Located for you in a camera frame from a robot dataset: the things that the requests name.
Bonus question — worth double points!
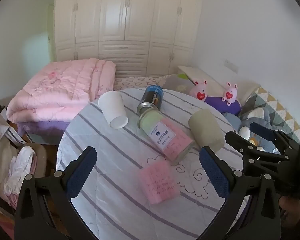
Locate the striped white tablecloth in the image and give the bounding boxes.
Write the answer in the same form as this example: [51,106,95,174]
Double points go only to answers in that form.
[56,87,250,240]

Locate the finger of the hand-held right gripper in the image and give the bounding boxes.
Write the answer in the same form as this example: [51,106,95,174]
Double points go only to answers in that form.
[225,131,294,178]
[249,122,300,155]

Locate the purple pillow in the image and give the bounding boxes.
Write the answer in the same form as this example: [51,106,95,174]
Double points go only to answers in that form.
[204,95,242,117]

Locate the grey-green frosted cup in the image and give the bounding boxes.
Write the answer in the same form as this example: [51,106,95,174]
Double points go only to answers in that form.
[188,109,226,153]

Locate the heart print bedsheet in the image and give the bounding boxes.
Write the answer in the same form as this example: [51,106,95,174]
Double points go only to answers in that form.
[114,74,190,93]

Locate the folded purple blanket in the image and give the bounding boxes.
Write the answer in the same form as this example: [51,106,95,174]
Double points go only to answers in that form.
[17,121,71,138]

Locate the white and pink garment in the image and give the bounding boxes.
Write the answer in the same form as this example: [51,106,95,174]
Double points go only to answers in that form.
[4,146,38,202]

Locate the white paper cup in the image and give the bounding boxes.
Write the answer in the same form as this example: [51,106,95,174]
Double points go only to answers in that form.
[98,91,129,130]

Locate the person's right forearm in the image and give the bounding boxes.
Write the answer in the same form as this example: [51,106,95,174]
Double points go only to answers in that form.
[279,196,300,230]

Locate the clear bottle with pink filling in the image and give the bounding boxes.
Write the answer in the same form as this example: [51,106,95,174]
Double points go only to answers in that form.
[137,110,195,166]

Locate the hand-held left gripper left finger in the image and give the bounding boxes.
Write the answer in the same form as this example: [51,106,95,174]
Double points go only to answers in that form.
[14,146,98,240]

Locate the folded pink quilt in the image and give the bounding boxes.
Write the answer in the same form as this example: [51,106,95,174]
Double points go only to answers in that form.
[6,58,116,130]

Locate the triangle pattern quilt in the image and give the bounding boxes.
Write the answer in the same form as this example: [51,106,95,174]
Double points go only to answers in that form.
[240,86,300,144]

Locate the pink plush rabbit with heart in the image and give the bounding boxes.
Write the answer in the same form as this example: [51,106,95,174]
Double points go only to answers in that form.
[189,79,208,102]
[222,82,239,105]

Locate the dark blue metal can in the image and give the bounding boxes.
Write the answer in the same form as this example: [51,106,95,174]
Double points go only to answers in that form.
[137,85,164,117]

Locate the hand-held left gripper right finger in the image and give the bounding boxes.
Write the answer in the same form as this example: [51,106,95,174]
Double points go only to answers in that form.
[199,146,282,240]

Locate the pile of clothes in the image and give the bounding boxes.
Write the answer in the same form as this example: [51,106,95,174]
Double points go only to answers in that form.
[0,102,26,195]

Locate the blue grey plush toy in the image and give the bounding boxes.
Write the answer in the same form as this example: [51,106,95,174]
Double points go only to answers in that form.
[222,106,300,154]

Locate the white wardrobe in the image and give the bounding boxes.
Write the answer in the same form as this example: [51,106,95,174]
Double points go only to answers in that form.
[54,0,206,78]

